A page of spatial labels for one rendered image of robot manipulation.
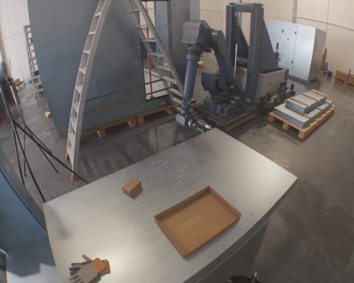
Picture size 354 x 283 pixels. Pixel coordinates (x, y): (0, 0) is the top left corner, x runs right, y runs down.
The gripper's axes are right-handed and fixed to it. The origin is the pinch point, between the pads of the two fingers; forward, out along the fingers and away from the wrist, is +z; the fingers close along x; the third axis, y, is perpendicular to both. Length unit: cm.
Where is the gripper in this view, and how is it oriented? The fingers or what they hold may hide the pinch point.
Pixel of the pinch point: (204, 130)
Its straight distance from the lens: 213.4
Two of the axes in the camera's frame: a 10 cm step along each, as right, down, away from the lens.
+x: -7.5, 6.2, -2.4
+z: 5.9, 4.5, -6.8
